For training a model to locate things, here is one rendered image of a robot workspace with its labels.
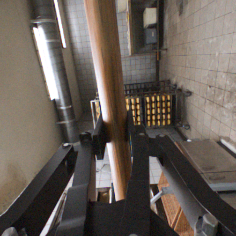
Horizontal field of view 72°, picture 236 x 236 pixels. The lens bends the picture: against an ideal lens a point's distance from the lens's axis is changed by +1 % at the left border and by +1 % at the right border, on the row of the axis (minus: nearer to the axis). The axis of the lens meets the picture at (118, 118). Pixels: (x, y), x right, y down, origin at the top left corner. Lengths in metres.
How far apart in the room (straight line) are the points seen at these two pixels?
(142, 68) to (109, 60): 5.03
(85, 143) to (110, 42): 0.10
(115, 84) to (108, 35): 0.05
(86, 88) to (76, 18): 1.93
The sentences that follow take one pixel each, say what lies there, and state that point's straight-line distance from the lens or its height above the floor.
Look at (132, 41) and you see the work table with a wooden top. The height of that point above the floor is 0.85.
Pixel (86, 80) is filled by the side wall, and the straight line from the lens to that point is 5.28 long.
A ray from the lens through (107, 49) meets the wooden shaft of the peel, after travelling 0.17.
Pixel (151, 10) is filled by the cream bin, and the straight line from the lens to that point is 4.64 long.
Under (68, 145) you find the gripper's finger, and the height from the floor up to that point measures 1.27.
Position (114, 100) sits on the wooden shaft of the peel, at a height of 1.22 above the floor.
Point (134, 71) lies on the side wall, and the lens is 5.18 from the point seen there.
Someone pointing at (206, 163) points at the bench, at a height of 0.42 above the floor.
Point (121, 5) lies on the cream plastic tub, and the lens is 4.76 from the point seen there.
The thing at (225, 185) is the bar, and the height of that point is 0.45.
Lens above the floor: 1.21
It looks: 2 degrees up
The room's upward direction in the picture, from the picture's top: 95 degrees counter-clockwise
